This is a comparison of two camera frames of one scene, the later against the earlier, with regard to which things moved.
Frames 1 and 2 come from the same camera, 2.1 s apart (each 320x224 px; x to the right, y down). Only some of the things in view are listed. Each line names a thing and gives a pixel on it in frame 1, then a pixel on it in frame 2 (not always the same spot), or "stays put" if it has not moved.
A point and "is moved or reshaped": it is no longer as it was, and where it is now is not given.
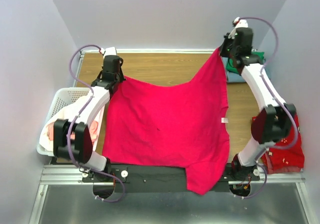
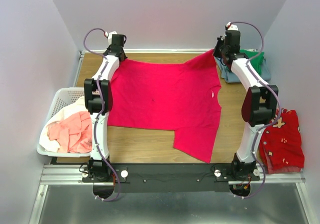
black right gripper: (223, 52) to (220, 41)
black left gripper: (122, 78) to (124, 56)
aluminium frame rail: (72, 175) stays put
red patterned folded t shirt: (287, 155) stays put
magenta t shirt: (185, 125) is moved or reshaped
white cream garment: (71, 112) stays put
